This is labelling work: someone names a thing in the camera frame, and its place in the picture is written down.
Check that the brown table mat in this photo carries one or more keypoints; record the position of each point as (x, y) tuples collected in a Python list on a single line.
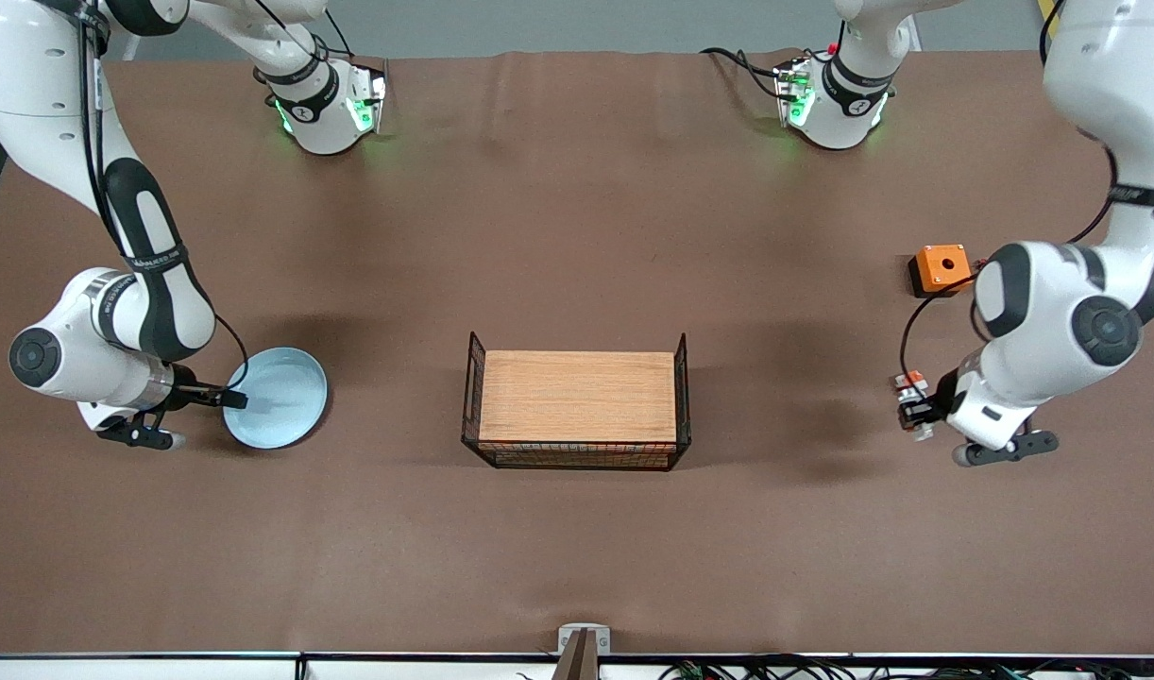
[(577, 548)]

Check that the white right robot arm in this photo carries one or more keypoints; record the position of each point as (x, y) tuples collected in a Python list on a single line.
[(67, 359)]

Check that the grey metal bracket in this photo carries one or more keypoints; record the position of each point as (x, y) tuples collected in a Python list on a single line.
[(582, 661)]

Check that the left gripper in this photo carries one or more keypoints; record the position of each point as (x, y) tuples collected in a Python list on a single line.
[(938, 408)]

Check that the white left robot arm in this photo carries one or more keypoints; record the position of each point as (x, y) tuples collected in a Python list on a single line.
[(1049, 312)]

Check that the orange button enclosure box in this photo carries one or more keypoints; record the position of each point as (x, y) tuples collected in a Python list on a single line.
[(931, 274)]

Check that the light blue plate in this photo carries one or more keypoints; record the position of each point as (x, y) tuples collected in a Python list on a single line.
[(280, 401)]

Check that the white table edge rail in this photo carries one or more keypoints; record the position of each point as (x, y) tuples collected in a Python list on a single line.
[(161, 669)]

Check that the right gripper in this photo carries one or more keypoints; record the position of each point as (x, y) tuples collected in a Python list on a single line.
[(192, 392)]

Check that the wooden board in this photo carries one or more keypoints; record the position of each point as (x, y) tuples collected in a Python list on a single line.
[(577, 397)]

